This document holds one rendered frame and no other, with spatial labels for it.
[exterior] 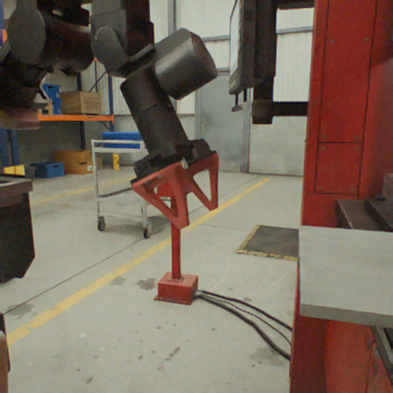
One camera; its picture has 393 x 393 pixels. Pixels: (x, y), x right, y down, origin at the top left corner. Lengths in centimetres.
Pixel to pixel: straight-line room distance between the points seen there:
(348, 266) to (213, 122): 756
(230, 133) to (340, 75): 659
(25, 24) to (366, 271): 51
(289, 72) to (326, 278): 724
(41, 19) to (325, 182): 92
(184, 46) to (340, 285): 31
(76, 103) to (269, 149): 424
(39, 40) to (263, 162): 714
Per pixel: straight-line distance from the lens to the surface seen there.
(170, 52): 46
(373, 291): 28
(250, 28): 132
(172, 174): 39
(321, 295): 26
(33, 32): 56
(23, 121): 64
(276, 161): 750
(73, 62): 59
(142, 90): 46
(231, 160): 773
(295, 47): 753
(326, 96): 116
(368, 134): 118
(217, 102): 781
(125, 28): 48
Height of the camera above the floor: 112
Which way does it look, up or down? 12 degrees down
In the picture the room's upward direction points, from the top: straight up
